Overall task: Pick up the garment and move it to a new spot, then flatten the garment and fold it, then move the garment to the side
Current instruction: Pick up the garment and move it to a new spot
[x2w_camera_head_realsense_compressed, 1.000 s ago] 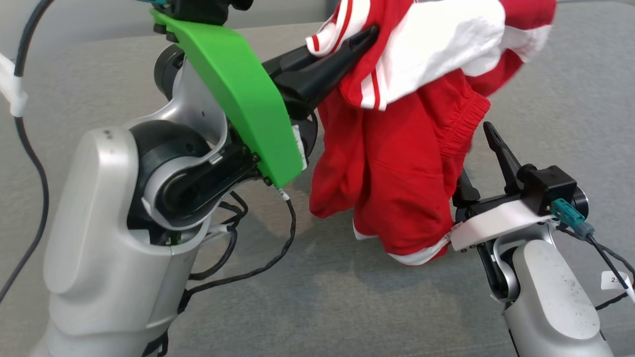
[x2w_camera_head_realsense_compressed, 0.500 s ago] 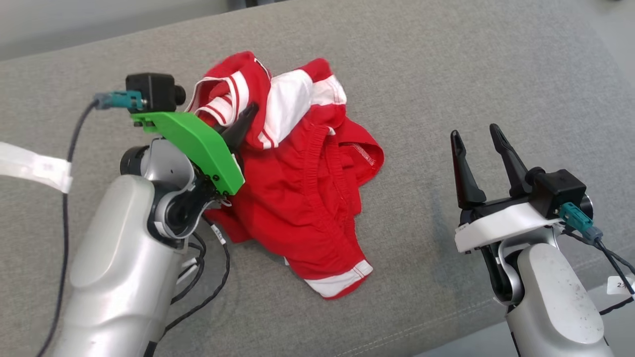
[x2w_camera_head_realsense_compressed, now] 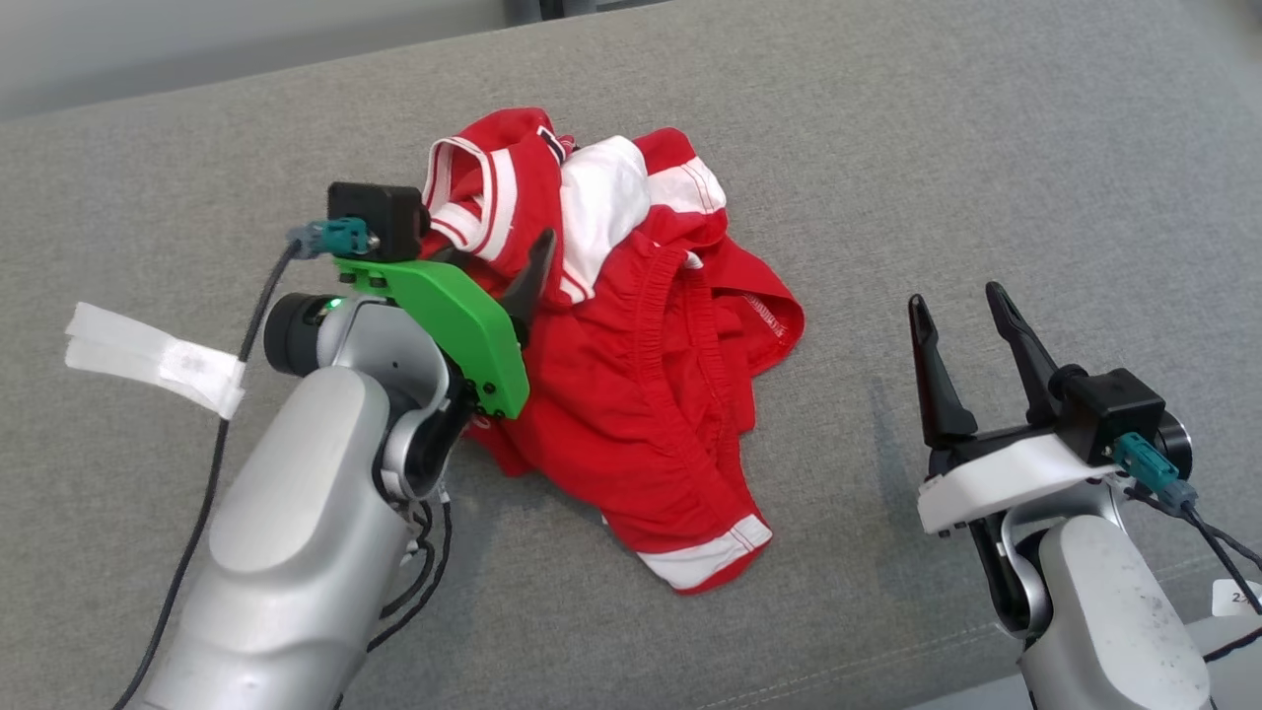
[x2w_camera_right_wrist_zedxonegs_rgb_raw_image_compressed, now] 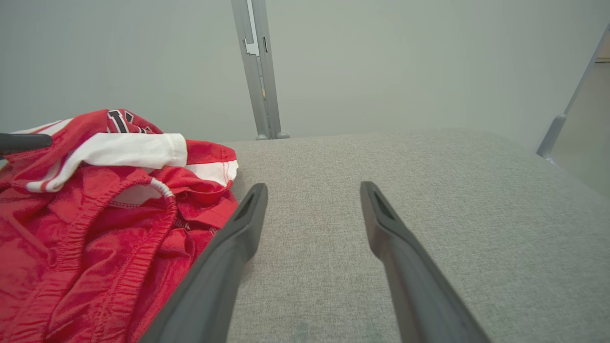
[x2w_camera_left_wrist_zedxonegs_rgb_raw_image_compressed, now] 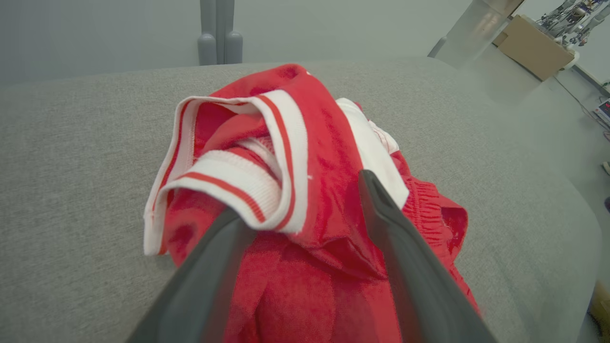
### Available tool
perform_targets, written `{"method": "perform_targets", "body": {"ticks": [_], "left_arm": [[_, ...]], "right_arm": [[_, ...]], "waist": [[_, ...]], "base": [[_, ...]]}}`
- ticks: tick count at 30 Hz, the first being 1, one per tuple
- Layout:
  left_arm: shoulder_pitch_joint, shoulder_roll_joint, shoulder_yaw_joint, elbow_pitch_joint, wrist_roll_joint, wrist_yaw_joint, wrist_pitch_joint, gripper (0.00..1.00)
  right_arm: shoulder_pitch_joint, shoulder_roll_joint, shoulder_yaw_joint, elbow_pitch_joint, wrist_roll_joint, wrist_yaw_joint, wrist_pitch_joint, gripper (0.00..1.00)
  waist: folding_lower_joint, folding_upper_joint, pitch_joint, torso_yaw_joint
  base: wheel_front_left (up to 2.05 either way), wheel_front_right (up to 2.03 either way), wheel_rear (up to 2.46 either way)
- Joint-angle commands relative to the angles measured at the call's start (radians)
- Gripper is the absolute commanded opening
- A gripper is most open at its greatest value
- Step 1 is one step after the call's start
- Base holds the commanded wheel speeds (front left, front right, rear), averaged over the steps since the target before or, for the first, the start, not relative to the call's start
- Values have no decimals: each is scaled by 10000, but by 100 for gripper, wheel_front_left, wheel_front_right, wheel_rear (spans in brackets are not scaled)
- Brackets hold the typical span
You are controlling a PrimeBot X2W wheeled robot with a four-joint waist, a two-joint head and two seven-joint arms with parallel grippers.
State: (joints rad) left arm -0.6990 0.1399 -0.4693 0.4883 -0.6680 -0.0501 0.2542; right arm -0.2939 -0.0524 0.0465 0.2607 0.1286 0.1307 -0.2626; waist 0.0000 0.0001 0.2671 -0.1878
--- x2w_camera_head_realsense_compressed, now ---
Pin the red white basketball jersey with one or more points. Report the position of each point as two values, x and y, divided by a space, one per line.
493 148

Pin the red white basketball shorts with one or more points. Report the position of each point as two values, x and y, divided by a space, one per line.
611 414

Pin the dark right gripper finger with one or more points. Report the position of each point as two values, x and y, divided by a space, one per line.
937 385
1025 355

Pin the white tape flag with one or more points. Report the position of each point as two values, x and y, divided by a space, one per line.
148 355

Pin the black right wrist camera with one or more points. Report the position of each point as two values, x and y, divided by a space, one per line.
1109 409

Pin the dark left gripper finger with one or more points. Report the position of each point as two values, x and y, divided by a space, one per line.
532 286
452 256

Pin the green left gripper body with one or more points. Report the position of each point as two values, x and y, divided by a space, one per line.
463 325

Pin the grey fabric sofa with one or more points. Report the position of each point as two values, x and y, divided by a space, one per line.
887 148

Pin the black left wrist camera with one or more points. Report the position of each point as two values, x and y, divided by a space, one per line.
380 219

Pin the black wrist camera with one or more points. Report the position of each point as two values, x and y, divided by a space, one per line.
1109 409
380 219

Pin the grey metal wall rail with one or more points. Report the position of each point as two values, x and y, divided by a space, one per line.
537 8

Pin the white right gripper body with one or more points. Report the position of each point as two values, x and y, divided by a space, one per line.
1016 478

